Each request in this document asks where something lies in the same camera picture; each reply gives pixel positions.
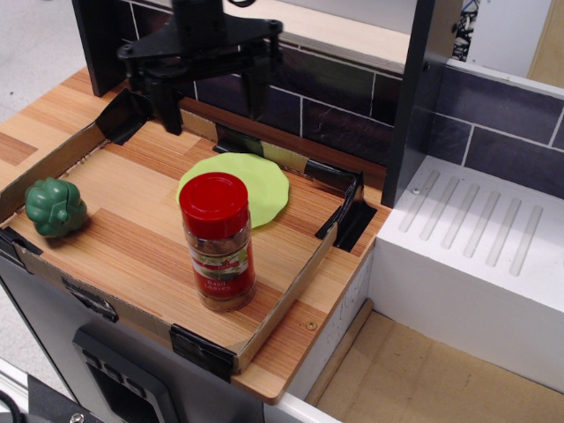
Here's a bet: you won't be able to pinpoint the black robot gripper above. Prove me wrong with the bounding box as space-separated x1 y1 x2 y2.
117 1 283 135

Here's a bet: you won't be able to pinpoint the red-capped basil spice bottle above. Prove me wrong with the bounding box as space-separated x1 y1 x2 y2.
179 172 256 311

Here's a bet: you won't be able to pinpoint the cardboard fence with black tape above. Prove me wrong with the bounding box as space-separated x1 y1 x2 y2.
1 86 382 400

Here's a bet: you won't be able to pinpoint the light green plate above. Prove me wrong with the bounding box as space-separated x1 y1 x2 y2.
176 152 290 229

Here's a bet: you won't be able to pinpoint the green toy bell pepper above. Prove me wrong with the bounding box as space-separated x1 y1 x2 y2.
25 177 87 238

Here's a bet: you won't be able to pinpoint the black oven control panel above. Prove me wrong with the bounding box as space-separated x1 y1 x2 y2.
73 330 178 422

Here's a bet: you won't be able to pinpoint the white toy sink drainboard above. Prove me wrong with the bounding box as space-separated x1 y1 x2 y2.
368 157 563 390

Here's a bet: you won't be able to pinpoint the black device with screw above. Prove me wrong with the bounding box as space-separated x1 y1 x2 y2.
25 375 99 423

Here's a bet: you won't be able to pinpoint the dark grey left post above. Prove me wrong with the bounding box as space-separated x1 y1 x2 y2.
71 0 125 97

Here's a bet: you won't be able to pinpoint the dark grey vertical post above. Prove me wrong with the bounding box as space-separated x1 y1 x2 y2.
382 0 462 208

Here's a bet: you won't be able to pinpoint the tangled black white cables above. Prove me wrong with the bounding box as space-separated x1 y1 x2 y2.
449 0 479 63

